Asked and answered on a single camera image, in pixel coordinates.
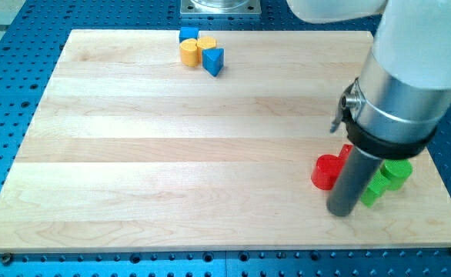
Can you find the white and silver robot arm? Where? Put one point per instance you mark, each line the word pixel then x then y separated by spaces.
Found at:
pixel 392 109

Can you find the blue triangle block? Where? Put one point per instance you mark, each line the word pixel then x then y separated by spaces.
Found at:
pixel 213 60

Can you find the yellow cylinder block front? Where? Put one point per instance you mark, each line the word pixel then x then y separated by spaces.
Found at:
pixel 189 52

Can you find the light wooden board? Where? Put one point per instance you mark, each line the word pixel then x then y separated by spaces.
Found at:
pixel 129 150

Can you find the yellow block rear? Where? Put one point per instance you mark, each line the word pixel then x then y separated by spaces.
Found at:
pixel 203 43

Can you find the red cylinder block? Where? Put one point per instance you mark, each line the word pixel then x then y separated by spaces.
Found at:
pixel 326 171

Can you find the blue cube block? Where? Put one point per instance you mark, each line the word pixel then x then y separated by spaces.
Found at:
pixel 188 33

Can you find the red star block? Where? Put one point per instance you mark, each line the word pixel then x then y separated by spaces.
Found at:
pixel 345 151

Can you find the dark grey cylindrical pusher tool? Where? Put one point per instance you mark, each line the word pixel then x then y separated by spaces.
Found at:
pixel 357 172

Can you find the green star block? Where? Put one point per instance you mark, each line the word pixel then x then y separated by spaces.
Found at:
pixel 375 189

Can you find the green cylinder block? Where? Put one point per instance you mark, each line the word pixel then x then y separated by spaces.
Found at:
pixel 397 172

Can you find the blue perforated metal table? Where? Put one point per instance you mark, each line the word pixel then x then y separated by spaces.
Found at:
pixel 33 36

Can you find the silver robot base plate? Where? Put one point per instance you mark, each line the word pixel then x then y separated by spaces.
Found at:
pixel 220 7

